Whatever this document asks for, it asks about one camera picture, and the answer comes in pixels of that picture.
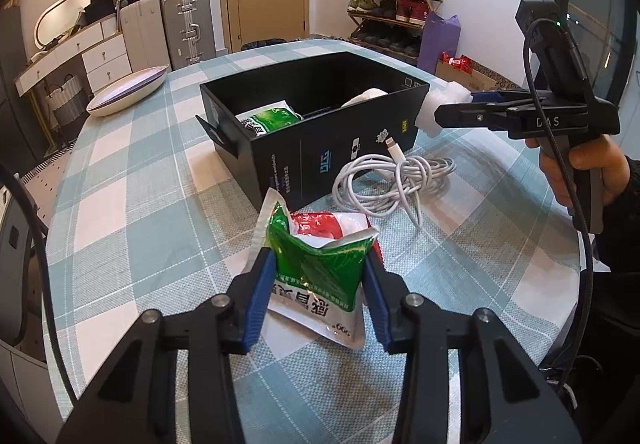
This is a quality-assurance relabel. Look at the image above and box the white plush toy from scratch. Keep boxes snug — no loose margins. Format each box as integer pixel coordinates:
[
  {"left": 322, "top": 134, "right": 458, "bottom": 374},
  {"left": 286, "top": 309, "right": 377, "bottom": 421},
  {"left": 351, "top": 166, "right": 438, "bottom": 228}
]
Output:
[{"left": 414, "top": 82, "right": 472, "bottom": 138}]

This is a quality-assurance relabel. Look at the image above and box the white charging cable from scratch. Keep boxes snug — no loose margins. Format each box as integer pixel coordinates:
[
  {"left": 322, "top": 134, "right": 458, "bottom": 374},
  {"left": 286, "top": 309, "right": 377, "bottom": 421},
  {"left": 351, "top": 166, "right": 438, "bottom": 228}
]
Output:
[{"left": 332, "top": 135, "right": 458, "bottom": 229}]

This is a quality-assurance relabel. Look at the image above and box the green medicine pouch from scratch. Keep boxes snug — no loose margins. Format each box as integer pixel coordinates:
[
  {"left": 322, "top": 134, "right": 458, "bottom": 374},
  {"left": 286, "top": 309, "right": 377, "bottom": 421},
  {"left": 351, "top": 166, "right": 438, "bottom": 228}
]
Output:
[
  {"left": 244, "top": 188, "right": 381, "bottom": 350},
  {"left": 235, "top": 100, "right": 303, "bottom": 138}
]

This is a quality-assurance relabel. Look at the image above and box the bag of cream webbing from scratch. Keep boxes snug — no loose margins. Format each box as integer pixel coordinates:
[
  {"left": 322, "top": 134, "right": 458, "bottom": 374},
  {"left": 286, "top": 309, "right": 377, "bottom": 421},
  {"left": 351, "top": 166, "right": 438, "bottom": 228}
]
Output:
[{"left": 342, "top": 88, "right": 386, "bottom": 107}]

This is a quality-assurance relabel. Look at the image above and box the person's right hand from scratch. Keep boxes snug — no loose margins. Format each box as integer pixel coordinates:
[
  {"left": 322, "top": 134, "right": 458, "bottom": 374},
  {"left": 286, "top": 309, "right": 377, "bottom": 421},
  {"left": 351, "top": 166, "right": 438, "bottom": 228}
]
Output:
[{"left": 539, "top": 135, "right": 630, "bottom": 207}]

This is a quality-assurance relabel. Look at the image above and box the cardboard box on floor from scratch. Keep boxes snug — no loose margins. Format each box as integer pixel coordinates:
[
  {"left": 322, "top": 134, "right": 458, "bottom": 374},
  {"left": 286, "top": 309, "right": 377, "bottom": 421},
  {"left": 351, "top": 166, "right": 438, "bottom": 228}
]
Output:
[{"left": 435, "top": 52, "right": 497, "bottom": 92}]

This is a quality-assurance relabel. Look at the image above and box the purple bag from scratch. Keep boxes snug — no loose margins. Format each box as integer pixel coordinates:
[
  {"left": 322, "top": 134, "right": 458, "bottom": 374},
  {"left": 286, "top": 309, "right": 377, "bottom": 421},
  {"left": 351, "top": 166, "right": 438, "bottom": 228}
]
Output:
[{"left": 416, "top": 12, "right": 461, "bottom": 74}]

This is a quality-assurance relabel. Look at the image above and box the black storage box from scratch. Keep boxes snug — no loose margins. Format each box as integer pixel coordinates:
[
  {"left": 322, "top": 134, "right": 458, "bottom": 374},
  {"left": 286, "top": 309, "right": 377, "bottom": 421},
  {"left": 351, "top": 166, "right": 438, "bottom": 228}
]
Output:
[{"left": 200, "top": 52, "right": 430, "bottom": 210}]

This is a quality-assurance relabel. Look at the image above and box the silver suitcase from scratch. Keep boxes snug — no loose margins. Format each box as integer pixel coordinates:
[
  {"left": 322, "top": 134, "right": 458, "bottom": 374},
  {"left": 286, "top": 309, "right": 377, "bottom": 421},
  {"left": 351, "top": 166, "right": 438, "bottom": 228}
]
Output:
[{"left": 162, "top": 0, "right": 216, "bottom": 70}]

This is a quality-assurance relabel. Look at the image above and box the woven laundry basket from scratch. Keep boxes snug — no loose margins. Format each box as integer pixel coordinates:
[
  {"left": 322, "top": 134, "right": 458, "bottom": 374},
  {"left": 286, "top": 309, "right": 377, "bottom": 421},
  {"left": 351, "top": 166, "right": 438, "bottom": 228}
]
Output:
[{"left": 47, "top": 74, "right": 88, "bottom": 126}]

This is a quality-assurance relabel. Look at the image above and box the white oval tray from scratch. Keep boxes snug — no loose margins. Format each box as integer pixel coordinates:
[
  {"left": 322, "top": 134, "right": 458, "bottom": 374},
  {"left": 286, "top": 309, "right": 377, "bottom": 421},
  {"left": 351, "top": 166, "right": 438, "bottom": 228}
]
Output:
[{"left": 86, "top": 66, "right": 169, "bottom": 118}]

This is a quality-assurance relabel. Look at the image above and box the beige suitcase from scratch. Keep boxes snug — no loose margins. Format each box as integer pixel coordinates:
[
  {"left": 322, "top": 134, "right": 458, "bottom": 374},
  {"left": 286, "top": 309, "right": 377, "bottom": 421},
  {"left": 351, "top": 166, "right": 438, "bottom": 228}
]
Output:
[{"left": 119, "top": 0, "right": 170, "bottom": 72}]

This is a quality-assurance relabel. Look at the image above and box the white dresser desk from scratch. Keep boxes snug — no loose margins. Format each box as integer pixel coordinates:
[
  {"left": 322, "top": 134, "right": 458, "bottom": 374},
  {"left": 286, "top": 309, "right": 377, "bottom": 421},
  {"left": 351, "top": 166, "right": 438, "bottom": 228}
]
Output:
[{"left": 14, "top": 14, "right": 131, "bottom": 96}]

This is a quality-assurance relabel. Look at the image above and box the oval mirror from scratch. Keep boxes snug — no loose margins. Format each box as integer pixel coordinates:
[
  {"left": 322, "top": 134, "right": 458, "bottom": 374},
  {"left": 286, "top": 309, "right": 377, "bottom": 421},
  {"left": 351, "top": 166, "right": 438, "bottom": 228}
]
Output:
[{"left": 34, "top": 0, "right": 91, "bottom": 49}]

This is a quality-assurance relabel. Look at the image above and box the black camera cable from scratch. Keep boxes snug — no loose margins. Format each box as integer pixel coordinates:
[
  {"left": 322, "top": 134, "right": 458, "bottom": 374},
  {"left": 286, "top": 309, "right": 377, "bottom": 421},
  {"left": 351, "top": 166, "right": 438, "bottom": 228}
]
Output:
[{"left": 0, "top": 163, "right": 79, "bottom": 407}]

